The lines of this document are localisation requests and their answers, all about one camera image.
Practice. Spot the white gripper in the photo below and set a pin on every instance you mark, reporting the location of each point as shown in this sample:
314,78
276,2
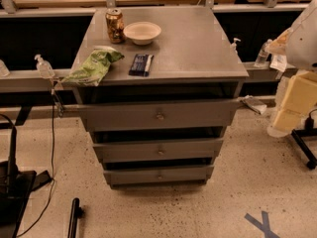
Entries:
303,47

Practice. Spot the grey top drawer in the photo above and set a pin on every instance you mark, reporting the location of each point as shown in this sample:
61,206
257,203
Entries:
157,115

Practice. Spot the grey drawer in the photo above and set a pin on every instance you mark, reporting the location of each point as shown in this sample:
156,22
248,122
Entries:
170,174
157,115
120,152

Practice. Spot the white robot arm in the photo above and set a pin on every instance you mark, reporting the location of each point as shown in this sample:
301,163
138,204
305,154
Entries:
299,42

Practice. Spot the grey drawer cabinet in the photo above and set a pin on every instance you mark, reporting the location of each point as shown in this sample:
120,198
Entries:
193,60

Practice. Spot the grey middle drawer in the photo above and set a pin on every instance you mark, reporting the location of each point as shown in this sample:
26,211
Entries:
120,152

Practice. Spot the grey bottom drawer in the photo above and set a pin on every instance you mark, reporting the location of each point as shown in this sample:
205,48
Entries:
170,174

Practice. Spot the white paper packet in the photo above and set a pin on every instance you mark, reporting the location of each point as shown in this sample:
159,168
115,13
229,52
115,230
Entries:
278,62

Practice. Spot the clear plastic water bottle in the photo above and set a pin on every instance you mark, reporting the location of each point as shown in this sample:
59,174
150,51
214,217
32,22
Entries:
263,54

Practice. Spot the small sanitizer pump bottle right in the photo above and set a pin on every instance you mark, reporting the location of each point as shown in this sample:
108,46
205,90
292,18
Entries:
234,45

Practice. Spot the blue tape cross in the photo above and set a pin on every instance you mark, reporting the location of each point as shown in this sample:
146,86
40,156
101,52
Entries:
263,225

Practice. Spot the dark blue snack packet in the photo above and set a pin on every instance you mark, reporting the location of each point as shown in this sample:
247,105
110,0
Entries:
141,65

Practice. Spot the white bowl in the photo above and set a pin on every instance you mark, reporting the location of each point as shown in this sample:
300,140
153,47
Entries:
142,33

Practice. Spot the green chip bag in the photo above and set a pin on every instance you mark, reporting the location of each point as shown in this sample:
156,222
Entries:
94,68

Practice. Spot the gold soda can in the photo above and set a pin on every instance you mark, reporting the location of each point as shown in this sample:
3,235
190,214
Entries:
115,25

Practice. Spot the black bar on floor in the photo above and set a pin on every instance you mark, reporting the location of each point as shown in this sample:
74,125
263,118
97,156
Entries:
75,213

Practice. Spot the clear sanitizer pump bottle left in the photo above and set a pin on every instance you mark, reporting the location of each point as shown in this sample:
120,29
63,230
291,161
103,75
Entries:
44,67

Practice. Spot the black stand base left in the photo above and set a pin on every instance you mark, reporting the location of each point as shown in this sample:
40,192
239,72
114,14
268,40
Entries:
15,187

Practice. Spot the clear bottle far left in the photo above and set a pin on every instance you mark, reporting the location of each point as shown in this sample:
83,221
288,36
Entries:
4,71

